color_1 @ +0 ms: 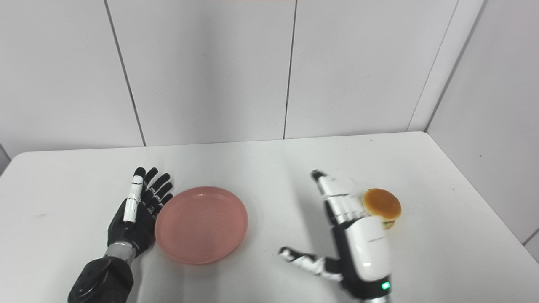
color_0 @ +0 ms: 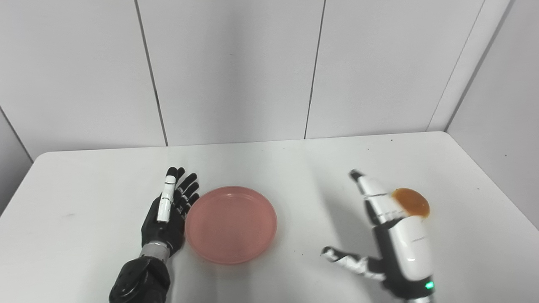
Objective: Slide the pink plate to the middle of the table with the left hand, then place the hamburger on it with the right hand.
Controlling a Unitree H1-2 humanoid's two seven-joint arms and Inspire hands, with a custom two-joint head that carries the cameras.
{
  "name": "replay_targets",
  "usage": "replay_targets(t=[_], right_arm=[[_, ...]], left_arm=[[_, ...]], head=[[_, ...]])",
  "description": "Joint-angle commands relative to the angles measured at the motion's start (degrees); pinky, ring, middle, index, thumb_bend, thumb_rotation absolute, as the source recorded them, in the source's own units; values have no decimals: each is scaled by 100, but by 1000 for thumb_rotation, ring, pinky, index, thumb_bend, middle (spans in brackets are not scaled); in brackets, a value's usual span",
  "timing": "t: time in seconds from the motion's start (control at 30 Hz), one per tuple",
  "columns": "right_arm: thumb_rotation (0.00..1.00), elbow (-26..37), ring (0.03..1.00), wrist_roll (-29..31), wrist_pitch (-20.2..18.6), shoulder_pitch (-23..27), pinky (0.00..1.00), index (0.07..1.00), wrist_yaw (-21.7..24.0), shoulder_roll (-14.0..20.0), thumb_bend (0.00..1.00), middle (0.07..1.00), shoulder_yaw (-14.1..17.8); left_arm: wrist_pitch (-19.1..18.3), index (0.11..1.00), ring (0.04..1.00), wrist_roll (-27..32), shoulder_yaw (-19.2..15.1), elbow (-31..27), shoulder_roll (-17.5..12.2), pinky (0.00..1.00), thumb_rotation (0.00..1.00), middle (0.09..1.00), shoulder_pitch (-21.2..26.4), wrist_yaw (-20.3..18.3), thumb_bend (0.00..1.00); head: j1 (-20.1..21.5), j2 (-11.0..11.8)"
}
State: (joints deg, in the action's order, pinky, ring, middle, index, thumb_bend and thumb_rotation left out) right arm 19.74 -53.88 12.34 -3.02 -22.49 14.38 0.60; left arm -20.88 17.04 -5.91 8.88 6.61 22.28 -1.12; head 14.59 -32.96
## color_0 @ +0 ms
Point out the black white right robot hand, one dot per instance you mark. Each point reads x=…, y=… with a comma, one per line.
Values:
x=410, y=248

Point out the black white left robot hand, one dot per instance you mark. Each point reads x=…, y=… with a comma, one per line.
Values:
x=162, y=229

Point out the toy hamburger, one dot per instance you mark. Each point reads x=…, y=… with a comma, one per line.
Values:
x=412, y=202

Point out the pink round plate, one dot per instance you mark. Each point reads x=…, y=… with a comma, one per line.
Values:
x=230, y=225

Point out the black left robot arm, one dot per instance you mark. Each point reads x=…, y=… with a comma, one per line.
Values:
x=141, y=280

